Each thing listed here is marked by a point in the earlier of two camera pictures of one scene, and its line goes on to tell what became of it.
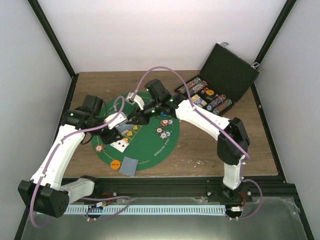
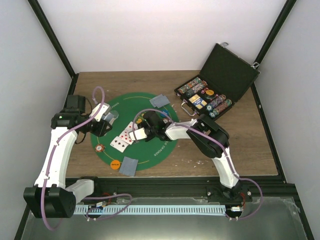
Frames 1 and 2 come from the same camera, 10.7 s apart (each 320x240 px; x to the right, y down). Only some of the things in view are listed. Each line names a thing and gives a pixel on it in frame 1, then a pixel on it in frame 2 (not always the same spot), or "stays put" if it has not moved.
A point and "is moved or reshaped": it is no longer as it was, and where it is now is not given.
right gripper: [141, 118] to [148, 140]
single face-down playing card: [126, 166] stays put
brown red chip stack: [99, 148] stays put
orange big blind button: [115, 164] stays put
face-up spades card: [120, 145] stays put
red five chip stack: [164, 122] stays put
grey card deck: [125, 127] is moved or reshaped
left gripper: [110, 138] to [100, 131]
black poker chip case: [226, 75] stays put
